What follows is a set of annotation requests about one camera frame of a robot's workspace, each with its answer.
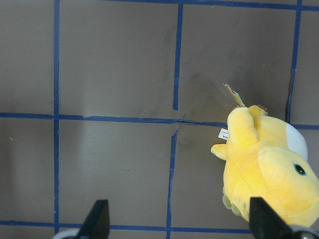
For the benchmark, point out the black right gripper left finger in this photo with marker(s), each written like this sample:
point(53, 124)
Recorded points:
point(97, 223)

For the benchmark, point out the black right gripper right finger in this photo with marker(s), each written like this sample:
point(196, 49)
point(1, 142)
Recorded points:
point(265, 223)

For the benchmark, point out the yellow plush penguin toy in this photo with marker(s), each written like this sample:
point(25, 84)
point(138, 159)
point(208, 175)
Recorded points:
point(266, 157)

